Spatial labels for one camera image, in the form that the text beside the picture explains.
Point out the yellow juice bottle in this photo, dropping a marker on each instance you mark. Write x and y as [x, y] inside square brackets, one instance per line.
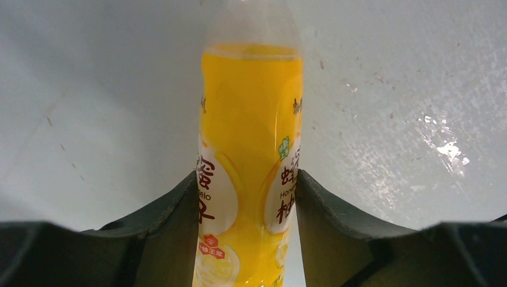
[248, 144]

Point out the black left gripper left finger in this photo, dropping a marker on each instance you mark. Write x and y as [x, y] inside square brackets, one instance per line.
[153, 246]

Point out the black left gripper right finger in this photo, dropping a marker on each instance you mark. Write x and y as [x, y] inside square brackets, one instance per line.
[342, 245]

